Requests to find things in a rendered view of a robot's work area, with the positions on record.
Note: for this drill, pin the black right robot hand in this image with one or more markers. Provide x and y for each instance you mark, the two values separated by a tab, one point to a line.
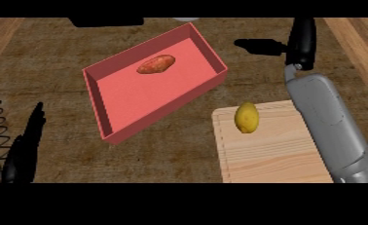
302	45

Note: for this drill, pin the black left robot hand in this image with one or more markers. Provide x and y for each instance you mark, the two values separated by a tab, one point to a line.
24	151

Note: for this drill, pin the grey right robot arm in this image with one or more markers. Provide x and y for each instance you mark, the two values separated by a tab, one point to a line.
325	121

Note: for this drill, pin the yellow potato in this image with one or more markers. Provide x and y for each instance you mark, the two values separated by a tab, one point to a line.
247	118

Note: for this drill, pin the red cardboard box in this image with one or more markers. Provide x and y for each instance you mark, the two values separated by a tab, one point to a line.
143	99

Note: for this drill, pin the reddish brown sweet potato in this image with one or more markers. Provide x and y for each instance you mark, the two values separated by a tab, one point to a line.
155	64

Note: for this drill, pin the pale wooden cutting board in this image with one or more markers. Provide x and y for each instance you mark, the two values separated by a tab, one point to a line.
268	151

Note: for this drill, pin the pale round object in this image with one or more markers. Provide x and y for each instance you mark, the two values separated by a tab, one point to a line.
185	18

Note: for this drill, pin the black appliance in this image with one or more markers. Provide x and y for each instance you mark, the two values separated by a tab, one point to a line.
108	21

